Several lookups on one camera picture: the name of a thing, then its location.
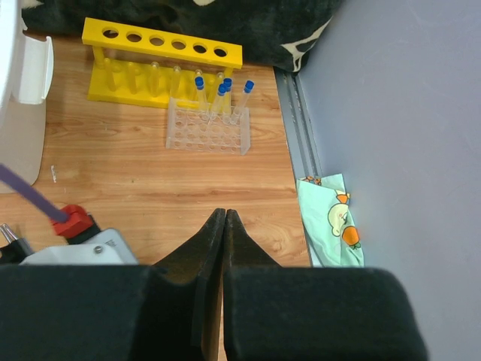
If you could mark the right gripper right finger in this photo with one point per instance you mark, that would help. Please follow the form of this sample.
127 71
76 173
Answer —
249 328

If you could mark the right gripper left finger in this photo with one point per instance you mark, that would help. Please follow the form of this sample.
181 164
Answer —
189 311

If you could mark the clear plastic tube rack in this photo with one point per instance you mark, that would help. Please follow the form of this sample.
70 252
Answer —
189 129

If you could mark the blue cap tube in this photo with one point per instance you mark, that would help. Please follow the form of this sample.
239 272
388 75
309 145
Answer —
217 105
201 94
241 104
226 108

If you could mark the yellow test tube rack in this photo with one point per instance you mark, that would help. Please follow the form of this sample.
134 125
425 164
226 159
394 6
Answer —
145 67

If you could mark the white plastic bin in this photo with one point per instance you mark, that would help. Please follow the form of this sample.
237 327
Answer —
26 75

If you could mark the green cartoon cloth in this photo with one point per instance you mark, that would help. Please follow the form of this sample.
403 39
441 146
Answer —
324 206

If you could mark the black floral blanket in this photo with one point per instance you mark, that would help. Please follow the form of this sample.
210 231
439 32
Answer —
279 33

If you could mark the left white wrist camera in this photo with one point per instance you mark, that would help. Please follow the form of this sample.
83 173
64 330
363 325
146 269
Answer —
106 248

